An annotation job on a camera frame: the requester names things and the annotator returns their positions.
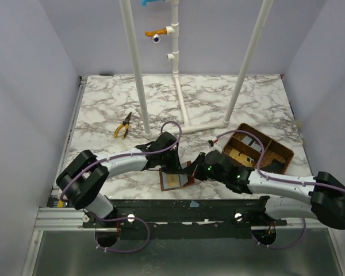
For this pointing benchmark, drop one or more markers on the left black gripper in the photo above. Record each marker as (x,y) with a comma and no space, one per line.
(172,160)

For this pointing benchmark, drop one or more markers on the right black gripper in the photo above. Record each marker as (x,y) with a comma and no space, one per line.
(199,165)

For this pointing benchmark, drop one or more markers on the brown leather card holder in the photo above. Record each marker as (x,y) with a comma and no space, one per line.
(185,181)

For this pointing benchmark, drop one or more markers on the gold credit card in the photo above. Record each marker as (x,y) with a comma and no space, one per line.
(172,181)

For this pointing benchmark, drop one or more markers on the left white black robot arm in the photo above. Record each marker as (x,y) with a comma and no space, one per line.
(82,180)

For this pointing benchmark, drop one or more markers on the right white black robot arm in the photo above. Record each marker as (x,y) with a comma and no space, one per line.
(321,197)

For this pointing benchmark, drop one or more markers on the gold card in tray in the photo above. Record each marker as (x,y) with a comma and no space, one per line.
(241,158)

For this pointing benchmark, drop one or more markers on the grey card in tray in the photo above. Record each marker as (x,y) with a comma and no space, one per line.
(252,143)

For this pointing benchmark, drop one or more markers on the brown woven divided tray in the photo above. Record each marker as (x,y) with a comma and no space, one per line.
(274,158)

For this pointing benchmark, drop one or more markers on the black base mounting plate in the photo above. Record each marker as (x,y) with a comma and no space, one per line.
(186,219)

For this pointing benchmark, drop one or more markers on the blue white small ball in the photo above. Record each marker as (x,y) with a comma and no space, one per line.
(156,38)

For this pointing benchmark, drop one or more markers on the orange pipe hook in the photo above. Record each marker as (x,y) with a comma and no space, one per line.
(168,30)

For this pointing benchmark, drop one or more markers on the blue pipe hook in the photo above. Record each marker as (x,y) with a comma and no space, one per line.
(144,3)

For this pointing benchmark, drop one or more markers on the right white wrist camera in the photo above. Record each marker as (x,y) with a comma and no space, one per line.
(214,145)

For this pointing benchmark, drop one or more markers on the white PVC pipe frame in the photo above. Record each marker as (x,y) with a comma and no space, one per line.
(127,17)

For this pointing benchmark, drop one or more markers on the yellow handled pliers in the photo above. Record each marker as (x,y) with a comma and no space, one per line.
(124,125)

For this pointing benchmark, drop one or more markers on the aluminium rail frame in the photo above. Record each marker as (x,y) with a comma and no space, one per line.
(37,236)

